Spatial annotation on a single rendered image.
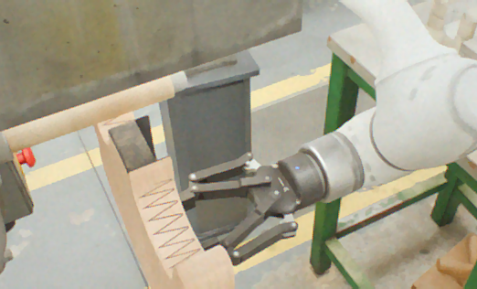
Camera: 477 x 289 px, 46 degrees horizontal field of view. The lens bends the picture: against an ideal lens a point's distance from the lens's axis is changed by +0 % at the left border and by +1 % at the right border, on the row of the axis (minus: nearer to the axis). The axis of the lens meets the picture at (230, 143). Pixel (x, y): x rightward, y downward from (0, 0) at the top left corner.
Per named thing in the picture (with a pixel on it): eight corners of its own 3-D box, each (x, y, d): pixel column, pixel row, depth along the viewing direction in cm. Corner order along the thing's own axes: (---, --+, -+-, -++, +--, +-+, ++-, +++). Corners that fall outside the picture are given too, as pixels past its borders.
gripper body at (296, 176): (322, 212, 79) (265, 239, 77) (291, 167, 84) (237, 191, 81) (331, 184, 73) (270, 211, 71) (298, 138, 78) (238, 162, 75)
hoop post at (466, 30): (457, 64, 112) (470, 24, 106) (446, 56, 114) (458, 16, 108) (470, 59, 113) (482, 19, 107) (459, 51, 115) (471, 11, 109)
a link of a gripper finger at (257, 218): (271, 200, 78) (280, 207, 78) (217, 255, 73) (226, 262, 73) (274, 186, 75) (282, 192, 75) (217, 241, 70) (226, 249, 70)
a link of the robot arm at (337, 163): (322, 155, 86) (288, 169, 85) (332, 119, 79) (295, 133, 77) (355, 201, 82) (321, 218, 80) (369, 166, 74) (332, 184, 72)
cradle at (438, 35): (453, 64, 112) (457, 51, 109) (416, 36, 119) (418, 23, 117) (466, 59, 113) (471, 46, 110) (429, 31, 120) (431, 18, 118)
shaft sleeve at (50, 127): (11, 151, 56) (-1, 122, 56) (14, 154, 59) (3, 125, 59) (176, 94, 61) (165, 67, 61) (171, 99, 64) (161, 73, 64)
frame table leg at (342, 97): (316, 280, 185) (345, 60, 122) (308, 267, 189) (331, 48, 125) (331, 272, 187) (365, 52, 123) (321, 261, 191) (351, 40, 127)
